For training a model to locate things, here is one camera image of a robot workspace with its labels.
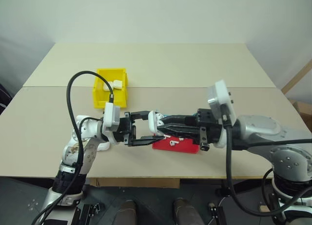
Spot yellow plastic bin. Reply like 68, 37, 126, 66
93, 67, 129, 109

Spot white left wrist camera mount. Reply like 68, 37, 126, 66
101, 102, 121, 144

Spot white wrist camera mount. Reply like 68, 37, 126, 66
206, 80, 236, 149
101, 102, 121, 144

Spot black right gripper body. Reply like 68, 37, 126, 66
195, 108, 224, 151

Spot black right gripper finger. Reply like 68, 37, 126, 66
162, 115, 198, 127
156, 124, 201, 139

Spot black floor bracket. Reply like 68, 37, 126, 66
73, 203, 102, 225
207, 202, 226, 221

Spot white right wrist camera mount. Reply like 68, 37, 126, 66
206, 80, 236, 149

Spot light wooden frame beam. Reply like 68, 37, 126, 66
280, 61, 312, 95

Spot red brick-pattern tray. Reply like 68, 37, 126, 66
152, 134, 200, 154

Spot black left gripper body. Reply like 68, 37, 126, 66
112, 111, 137, 146

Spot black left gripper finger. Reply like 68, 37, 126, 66
128, 135, 165, 147
131, 109, 151, 121

